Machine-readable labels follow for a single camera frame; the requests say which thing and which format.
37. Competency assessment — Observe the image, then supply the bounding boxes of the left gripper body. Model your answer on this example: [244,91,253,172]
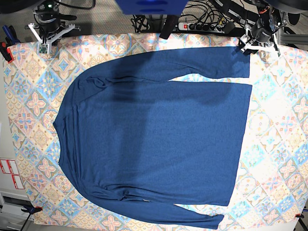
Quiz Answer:
[251,17,279,43]

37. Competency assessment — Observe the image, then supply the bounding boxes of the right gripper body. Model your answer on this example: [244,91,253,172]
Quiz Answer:
[36,4,77,36]

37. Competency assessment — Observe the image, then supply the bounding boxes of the blue long-sleeve T-shirt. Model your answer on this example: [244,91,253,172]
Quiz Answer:
[53,47,252,229]

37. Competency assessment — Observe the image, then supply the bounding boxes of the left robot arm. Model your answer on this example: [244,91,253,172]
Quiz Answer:
[238,0,308,56]

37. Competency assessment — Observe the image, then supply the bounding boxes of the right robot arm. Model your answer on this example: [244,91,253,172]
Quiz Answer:
[0,0,96,48]

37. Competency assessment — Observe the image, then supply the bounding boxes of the blue clamp upper left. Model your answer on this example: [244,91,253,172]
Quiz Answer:
[2,25,20,46]

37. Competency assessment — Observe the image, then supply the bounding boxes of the blue clamp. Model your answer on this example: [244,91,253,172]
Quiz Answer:
[21,205,42,215]
[2,25,20,46]

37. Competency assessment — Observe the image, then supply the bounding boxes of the red black clamp left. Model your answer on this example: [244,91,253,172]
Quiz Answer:
[0,42,14,63]

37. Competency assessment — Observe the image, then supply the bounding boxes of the white power strip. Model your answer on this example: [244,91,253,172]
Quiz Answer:
[177,22,224,33]

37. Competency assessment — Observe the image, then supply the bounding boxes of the patterned tile tablecloth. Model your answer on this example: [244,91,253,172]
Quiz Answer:
[0,33,308,231]

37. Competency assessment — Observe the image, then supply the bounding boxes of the red white label stickers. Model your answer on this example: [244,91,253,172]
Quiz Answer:
[0,158,24,190]

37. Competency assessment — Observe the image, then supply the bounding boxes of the orange clamp lower right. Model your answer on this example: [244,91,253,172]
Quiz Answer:
[295,214,305,219]

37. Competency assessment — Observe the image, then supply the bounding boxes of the blue clamp lower left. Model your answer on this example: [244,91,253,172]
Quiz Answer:
[21,205,42,215]

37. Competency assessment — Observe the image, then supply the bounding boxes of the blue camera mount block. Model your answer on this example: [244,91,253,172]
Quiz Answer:
[116,0,188,15]

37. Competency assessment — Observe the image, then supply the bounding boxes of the dark red black post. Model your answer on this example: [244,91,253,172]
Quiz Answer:
[159,15,179,39]

